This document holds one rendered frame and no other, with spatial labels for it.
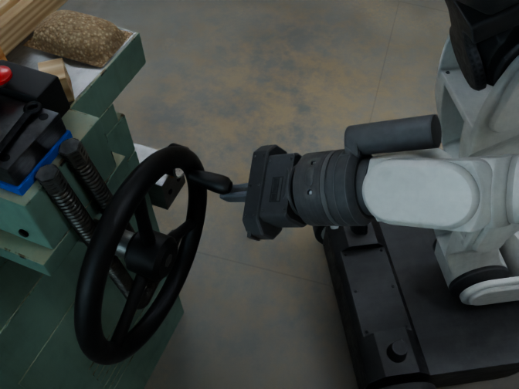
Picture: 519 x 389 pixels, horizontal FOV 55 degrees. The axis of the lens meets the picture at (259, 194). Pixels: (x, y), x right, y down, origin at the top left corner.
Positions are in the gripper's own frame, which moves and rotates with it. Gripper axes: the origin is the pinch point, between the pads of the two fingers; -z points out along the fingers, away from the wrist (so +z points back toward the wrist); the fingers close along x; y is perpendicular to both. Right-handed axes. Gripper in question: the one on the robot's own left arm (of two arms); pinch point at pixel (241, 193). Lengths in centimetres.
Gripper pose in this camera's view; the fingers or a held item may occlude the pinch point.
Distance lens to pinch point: 66.5
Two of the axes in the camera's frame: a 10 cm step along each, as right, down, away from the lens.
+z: 8.0, -0.4, -6.0
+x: 1.5, -9.5, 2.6
